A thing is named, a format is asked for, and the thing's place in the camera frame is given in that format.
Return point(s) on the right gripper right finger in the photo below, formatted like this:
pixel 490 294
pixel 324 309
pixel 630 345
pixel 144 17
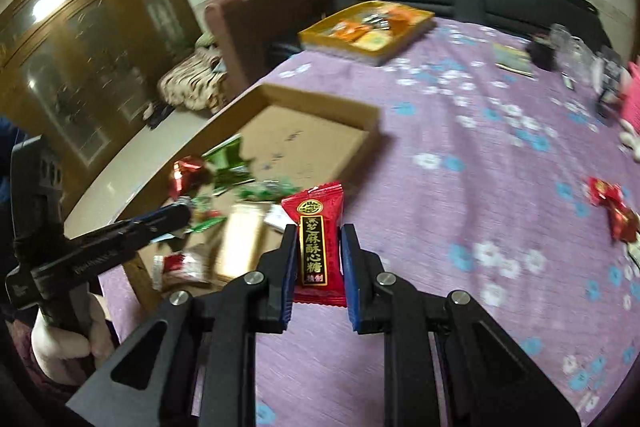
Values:
pixel 364 300

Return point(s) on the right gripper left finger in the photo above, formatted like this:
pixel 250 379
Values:
pixel 276 297

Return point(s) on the red sesame candy packet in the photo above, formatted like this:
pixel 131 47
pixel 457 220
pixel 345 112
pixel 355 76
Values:
pixel 317 213

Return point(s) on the green snack packet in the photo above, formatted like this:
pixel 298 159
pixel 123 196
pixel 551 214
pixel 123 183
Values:
pixel 229 167

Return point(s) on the white red snack packet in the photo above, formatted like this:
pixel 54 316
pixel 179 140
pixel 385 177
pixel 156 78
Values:
pixel 176 269

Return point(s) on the person's left hand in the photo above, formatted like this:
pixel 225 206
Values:
pixel 58 352

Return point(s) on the yellow biscuit packet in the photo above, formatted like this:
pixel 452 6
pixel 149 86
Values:
pixel 238 251

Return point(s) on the shiny red snack packet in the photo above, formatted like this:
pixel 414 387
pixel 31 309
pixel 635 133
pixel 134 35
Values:
pixel 186 175

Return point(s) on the shallow cardboard box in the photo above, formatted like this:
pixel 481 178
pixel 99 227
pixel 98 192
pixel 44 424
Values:
pixel 306 138

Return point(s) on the purple floral tablecloth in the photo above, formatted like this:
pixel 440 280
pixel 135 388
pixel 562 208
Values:
pixel 479 181

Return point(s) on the wooden glass cabinet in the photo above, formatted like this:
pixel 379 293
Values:
pixel 82 72

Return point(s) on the patterned blanket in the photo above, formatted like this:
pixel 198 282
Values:
pixel 198 83

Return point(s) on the yellow snack tray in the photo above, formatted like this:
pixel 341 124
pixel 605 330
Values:
pixel 371 32

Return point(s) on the red candy wrappers pile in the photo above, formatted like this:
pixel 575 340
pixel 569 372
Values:
pixel 622 220

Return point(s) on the brown armchair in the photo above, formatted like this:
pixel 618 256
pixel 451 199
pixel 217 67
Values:
pixel 245 31

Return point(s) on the small green booklet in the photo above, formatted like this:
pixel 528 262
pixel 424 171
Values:
pixel 513 60

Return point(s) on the black square container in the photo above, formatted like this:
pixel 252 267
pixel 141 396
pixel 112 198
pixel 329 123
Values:
pixel 541 52

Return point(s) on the white cotton gloves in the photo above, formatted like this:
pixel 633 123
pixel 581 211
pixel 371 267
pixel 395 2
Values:
pixel 630 139

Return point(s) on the pink knit covered bottle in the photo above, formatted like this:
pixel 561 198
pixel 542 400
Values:
pixel 631 103

